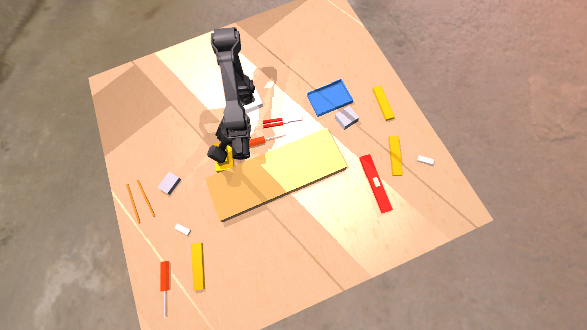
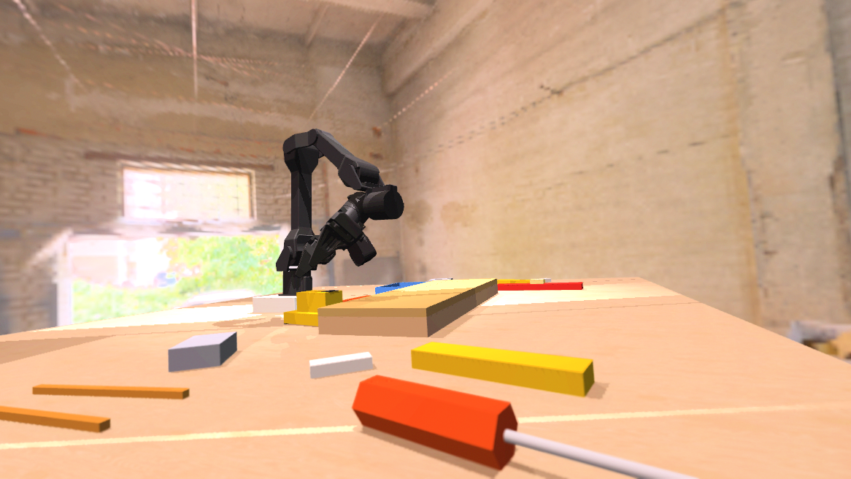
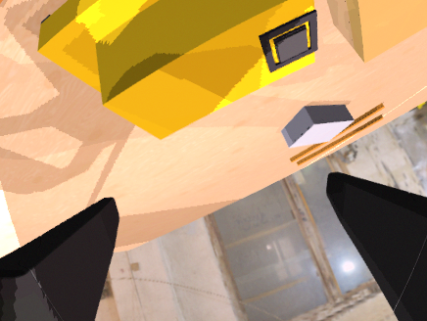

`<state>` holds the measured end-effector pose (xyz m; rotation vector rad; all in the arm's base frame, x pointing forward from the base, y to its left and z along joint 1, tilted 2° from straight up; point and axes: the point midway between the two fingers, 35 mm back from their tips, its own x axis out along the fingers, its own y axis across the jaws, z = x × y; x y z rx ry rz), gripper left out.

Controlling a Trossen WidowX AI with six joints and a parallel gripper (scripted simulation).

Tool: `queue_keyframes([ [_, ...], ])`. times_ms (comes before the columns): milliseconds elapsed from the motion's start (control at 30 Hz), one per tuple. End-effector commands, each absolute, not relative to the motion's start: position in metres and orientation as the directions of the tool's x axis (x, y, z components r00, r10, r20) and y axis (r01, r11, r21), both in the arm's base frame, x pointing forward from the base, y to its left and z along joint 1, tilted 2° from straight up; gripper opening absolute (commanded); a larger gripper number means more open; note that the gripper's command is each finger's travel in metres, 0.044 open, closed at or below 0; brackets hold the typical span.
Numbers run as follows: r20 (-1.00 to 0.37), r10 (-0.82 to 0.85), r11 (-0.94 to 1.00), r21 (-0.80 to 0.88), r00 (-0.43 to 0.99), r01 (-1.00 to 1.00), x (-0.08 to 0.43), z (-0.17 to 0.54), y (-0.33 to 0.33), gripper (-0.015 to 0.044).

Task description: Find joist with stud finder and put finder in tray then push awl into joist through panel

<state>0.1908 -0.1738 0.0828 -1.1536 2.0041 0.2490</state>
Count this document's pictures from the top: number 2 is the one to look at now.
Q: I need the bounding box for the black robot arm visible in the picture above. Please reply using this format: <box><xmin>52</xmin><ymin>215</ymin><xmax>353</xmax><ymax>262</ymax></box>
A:
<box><xmin>276</xmin><ymin>129</ymin><xmax>404</xmax><ymax>296</ymax></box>

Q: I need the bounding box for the pale yellow panel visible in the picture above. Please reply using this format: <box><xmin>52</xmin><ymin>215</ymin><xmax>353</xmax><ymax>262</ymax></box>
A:
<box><xmin>317</xmin><ymin>278</ymin><xmax>498</xmax><ymax>337</ymax></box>

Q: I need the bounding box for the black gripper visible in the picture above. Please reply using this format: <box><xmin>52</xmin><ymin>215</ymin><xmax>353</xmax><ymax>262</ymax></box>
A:
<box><xmin>295</xmin><ymin>206</ymin><xmax>364</xmax><ymax>278</ymax></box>

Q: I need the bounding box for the blue shallow tray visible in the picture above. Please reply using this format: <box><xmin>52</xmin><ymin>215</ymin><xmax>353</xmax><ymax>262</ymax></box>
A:
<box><xmin>375</xmin><ymin>282</ymin><xmax>427</xmax><ymax>294</ymax></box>

